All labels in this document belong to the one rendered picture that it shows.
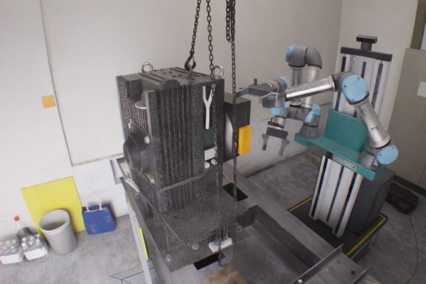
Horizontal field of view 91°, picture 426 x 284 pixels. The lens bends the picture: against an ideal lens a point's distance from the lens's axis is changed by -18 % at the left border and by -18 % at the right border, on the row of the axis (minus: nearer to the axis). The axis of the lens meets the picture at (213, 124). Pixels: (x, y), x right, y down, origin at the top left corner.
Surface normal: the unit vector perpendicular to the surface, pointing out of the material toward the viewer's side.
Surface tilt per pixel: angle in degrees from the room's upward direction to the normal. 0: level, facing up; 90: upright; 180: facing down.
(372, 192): 90
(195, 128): 90
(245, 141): 90
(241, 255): 0
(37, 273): 0
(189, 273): 0
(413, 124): 90
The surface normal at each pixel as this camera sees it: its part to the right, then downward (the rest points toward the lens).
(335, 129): -0.85, 0.20
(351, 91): -0.31, 0.26
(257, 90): -0.66, 0.32
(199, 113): 0.61, 0.30
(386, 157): -0.16, 0.47
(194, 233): 0.00, -0.92
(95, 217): 0.25, 0.32
